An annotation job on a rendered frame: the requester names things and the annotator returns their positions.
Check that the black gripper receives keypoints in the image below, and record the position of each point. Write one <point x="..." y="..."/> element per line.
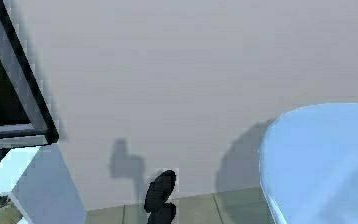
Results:
<point x="160" y="193"/>

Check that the pale blue bathtub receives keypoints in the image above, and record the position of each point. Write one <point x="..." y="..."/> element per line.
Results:
<point x="320" y="166"/>

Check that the black framed window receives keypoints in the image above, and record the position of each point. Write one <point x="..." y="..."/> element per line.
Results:
<point x="7" y="100"/>

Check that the white framed window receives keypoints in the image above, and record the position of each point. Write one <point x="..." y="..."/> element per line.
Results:
<point x="3" y="173"/>

